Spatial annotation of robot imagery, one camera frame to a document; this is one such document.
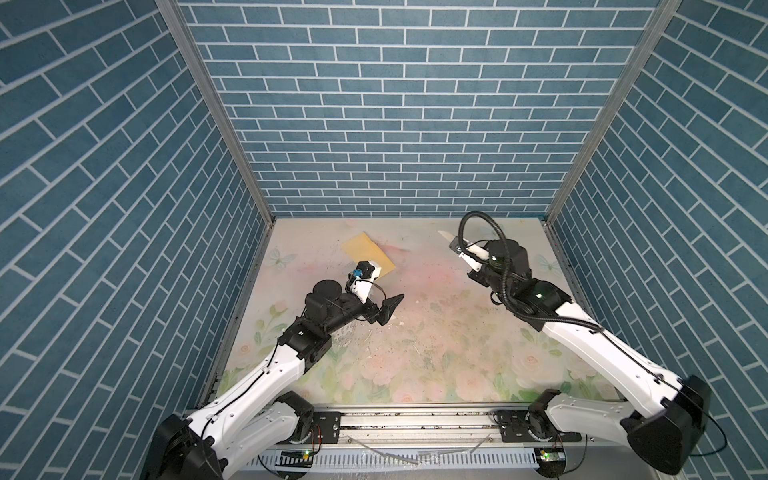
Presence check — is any white slotted cable duct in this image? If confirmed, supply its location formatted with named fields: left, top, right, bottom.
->
left=241, top=447, right=539, bottom=473

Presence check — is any corner aluminium post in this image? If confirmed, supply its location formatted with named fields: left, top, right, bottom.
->
left=543, top=0, right=682, bottom=229
left=156, top=0, right=275, bottom=229

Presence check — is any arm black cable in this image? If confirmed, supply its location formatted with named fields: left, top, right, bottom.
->
left=200, top=278, right=388, bottom=442
left=457, top=210, right=728, bottom=458

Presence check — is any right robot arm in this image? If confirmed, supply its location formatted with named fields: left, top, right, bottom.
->
left=451, top=239, right=712, bottom=475

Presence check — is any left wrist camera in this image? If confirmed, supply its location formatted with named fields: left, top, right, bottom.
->
left=346, top=261, right=382, bottom=303

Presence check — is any yellow envelope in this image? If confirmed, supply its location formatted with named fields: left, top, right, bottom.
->
left=341, top=232, right=396, bottom=277

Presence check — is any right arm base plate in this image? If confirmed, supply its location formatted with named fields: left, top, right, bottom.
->
left=490, top=409, right=583, bottom=443

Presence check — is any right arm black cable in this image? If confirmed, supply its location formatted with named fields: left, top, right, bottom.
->
left=457, top=210, right=728, bottom=458

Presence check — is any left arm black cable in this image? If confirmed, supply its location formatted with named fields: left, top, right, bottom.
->
left=200, top=278, right=388, bottom=442

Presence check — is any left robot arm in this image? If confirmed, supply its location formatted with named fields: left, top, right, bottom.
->
left=140, top=278, right=404, bottom=479

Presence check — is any left corner aluminium post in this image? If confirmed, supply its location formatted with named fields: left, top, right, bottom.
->
left=156, top=0, right=275, bottom=229

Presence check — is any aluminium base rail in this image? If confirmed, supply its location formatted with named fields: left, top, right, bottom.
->
left=173, top=404, right=661, bottom=451

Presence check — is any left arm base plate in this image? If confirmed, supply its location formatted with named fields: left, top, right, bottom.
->
left=298, top=410, right=342, bottom=445

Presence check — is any right corner aluminium post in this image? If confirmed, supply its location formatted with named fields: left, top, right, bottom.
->
left=543, top=0, right=682, bottom=229

